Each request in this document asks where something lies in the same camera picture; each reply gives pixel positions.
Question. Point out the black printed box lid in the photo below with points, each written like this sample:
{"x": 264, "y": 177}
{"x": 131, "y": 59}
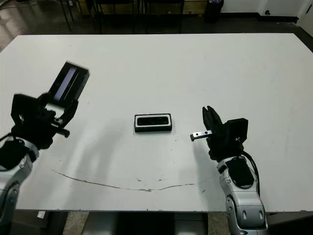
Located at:
{"x": 71, "y": 83}

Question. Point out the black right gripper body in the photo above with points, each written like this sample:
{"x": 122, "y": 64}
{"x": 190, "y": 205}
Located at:
{"x": 220, "y": 147}

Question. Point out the dark robot torso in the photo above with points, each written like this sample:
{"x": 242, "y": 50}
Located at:
{"x": 146, "y": 225}

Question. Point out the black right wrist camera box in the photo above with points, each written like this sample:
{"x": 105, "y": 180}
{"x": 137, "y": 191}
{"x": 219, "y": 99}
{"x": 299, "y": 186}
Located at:
{"x": 237, "y": 131}

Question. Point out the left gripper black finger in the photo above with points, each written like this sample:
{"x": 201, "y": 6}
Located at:
{"x": 43, "y": 101}
{"x": 71, "y": 112}

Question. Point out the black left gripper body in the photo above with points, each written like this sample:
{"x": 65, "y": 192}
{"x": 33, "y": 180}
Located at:
{"x": 44, "y": 137}

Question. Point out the black box with white insert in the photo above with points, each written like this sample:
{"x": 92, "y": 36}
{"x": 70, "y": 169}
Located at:
{"x": 151, "y": 130}

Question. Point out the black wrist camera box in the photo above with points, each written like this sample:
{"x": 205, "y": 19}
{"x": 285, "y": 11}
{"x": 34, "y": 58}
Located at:
{"x": 237, "y": 131}
{"x": 24, "y": 112}

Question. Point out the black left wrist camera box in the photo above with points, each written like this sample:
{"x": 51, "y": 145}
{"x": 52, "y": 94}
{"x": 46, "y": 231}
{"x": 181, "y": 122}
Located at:
{"x": 24, "y": 112}

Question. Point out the black waste bin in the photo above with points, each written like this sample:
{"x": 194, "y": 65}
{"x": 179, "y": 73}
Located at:
{"x": 213, "y": 11}

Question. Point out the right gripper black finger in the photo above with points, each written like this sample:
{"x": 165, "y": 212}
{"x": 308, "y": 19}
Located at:
{"x": 206, "y": 121}
{"x": 215, "y": 122}

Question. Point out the slim black camera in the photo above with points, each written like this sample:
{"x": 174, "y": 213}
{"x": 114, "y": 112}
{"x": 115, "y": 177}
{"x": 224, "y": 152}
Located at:
{"x": 152, "y": 121}

